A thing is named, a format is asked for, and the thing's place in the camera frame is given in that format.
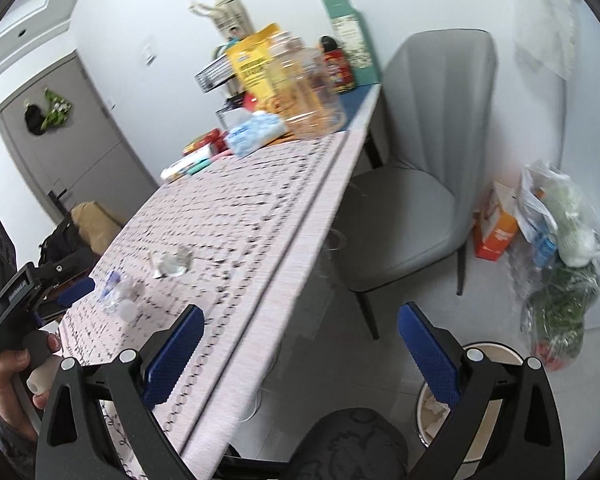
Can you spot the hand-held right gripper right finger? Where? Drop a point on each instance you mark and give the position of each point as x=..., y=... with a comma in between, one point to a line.
x=427, y=355

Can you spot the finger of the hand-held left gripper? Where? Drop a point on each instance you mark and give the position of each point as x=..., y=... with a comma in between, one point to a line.
x=75, y=292
x=65, y=265

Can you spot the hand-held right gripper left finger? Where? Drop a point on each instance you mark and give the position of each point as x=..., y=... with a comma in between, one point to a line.
x=175, y=355

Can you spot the white trash bin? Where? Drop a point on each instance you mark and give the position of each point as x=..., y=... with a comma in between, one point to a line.
x=500, y=352

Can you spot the small clear plastic packaging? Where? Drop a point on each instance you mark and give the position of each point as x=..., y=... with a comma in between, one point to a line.
x=172, y=262

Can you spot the person's left forearm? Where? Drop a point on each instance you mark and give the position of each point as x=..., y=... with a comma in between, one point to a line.
x=15, y=452

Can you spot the person's left hand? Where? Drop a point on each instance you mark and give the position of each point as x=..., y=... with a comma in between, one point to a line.
x=10, y=390

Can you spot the black cloth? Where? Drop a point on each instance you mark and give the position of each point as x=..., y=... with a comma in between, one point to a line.
x=62, y=247

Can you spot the grey door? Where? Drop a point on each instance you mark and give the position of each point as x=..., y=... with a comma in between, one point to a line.
x=80, y=160

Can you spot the person's dark trouser leg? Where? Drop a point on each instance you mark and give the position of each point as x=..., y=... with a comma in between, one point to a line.
x=350, y=445

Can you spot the clear bag of green vegetables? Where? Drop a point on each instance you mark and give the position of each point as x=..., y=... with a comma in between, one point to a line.
x=560, y=310

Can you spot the orange cardboard box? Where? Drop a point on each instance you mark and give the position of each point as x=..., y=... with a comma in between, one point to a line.
x=497, y=230

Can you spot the black hanging hat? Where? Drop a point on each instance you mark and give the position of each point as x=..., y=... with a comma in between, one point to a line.
x=35, y=120

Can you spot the patterned white tablecloth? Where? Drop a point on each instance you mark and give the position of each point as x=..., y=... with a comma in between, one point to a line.
x=250, y=220

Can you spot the grey upholstered chair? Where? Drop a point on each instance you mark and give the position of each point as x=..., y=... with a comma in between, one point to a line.
x=420, y=200

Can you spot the green hanging cloth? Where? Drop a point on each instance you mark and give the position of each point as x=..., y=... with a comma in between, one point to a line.
x=55, y=110

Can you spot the white printed roll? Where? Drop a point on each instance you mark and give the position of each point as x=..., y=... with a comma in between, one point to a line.
x=185, y=165

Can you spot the green marker pen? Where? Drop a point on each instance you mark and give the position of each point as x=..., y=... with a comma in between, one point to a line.
x=200, y=166

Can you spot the flat red box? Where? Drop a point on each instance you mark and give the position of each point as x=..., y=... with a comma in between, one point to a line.
x=202, y=141

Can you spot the blue tissue pack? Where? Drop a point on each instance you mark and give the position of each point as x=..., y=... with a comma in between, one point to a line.
x=255, y=132

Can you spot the red round object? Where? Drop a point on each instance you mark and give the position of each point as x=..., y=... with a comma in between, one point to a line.
x=250, y=101

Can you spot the white refrigerator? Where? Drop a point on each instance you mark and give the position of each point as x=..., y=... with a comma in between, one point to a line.
x=595, y=160

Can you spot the blue table mat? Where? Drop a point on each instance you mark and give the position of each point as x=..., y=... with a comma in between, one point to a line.
x=360, y=105

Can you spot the yellow snack bag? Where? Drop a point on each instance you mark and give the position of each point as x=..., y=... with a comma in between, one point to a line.
x=252, y=67

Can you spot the clear plastic water jug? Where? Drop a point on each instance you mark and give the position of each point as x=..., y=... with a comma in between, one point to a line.
x=310, y=95

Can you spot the red tin with black lid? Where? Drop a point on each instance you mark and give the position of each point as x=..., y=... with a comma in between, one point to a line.
x=341, y=70

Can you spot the white tote bag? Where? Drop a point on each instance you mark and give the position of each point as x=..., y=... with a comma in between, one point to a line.
x=230, y=15

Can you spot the tall green box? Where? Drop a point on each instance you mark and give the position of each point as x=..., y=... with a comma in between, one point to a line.
x=352, y=30

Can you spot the white mesh bag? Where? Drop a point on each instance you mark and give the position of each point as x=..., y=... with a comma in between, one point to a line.
x=545, y=35

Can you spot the white light switch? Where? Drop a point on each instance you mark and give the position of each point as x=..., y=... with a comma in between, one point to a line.
x=149, y=51

